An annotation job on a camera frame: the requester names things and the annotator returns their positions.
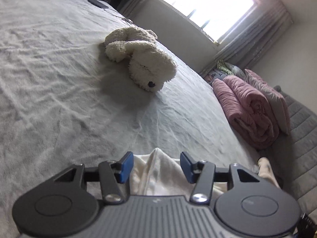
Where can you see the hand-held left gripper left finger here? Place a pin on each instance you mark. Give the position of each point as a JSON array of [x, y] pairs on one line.
[[126, 166]]

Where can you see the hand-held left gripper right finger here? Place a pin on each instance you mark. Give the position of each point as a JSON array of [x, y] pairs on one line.
[[187, 168]]

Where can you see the white sweatshirt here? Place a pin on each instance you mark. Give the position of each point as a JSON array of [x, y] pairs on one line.
[[158, 173]]

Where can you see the folded maroon comforter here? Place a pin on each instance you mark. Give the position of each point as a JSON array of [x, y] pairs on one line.
[[247, 109]]

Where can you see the white plush dog toy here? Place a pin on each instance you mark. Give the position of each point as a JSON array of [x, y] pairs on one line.
[[146, 62]]

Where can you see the floral patterned cloth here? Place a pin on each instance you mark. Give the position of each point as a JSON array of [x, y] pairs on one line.
[[227, 69]]

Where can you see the maroon and grey pillow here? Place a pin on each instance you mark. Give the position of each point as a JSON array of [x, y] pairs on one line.
[[275, 99]]

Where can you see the grey quilted headboard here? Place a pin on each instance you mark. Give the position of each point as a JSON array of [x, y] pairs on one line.
[[302, 141]]

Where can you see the window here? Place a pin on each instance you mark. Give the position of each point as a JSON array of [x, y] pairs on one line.
[[210, 7]]

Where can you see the dark flat device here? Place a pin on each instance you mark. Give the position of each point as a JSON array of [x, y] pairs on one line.
[[95, 2]]

